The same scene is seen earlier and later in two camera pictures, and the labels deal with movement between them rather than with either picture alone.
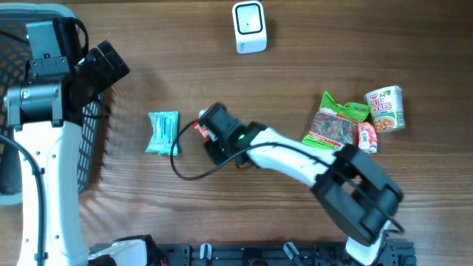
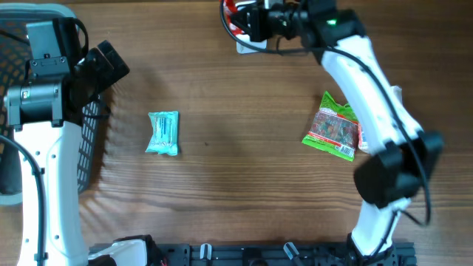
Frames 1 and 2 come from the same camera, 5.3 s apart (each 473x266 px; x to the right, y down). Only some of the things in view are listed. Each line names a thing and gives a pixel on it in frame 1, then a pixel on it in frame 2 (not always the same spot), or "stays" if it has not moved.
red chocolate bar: (202, 129) -> (230, 8)
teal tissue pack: (165, 129) stays
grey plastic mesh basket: (14, 20) stays
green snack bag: (353, 111) stays
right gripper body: (213, 148) -> (253, 23)
